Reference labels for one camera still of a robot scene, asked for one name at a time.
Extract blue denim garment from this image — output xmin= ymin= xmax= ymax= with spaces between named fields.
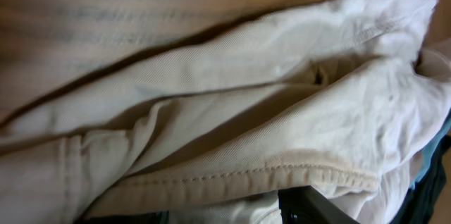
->
xmin=409 ymin=113 xmax=450 ymax=189

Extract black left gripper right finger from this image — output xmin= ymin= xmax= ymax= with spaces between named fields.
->
xmin=278 ymin=186 xmax=358 ymax=224

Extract beige cargo shorts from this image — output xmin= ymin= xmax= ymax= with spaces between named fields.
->
xmin=1 ymin=0 xmax=450 ymax=223

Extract black garment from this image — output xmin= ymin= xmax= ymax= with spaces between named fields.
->
xmin=391 ymin=135 xmax=450 ymax=224

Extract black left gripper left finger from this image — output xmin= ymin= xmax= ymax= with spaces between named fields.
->
xmin=75 ymin=211 xmax=169 ymax=224

